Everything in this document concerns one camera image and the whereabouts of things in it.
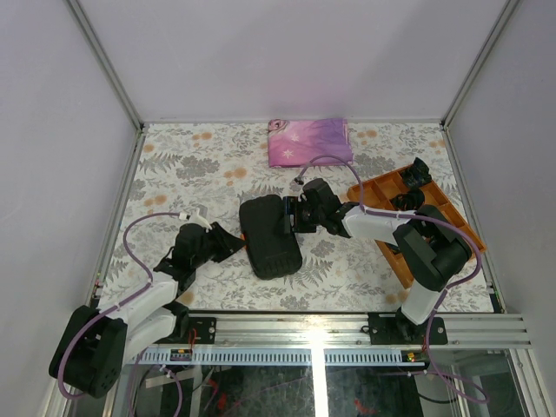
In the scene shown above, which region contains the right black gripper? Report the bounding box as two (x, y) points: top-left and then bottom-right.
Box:
(275, 199), (325, 236)

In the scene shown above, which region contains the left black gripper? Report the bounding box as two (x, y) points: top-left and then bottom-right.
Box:
(194, 222), (248, 270)

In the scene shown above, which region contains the black plastic tool case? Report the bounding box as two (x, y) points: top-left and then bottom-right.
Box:
(239, 195), (302, 280)

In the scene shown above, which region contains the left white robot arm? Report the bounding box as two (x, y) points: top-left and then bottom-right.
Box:
(49, 222), (245, 399)

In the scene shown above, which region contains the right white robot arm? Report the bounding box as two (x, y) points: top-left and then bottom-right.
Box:
(282, 178), (480, 343)

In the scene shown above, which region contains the folded purple cloth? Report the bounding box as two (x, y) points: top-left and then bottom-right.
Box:
(268, 118), (354, 168)

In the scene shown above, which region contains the wooden compartment tray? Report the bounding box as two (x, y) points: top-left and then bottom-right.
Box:
(347, 162), (487, 289)

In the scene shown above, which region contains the black tape roll middle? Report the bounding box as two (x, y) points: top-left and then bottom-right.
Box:
(390, 189), (425, 211)

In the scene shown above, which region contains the black tape roll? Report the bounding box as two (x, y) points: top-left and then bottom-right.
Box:
(390, 189), (425, 211)
(400, 157), (433, 189)

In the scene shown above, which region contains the black tape roll far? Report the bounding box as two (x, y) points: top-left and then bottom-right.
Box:
(400, 157), (433, 189)

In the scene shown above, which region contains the aluminium front rail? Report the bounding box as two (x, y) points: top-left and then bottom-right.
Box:
(64, 310), (533, 366)

